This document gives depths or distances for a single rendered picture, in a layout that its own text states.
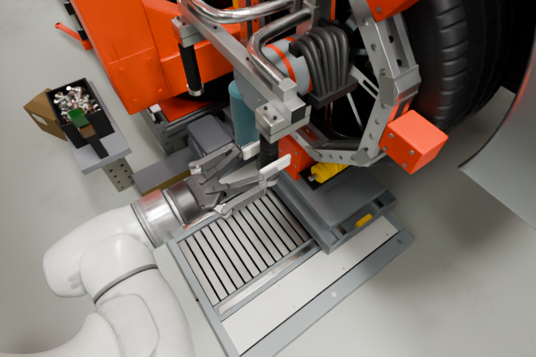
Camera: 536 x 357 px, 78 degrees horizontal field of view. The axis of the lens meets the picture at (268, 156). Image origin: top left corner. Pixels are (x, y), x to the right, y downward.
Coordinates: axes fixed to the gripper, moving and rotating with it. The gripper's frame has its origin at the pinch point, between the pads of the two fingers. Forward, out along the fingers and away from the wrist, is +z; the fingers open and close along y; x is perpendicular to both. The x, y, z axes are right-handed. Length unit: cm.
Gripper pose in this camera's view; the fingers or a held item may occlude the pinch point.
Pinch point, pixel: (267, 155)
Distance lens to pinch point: 66.2
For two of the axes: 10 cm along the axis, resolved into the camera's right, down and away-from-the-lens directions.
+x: 0.0, -6.0, -8.0
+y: 5.7, 6.6, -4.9
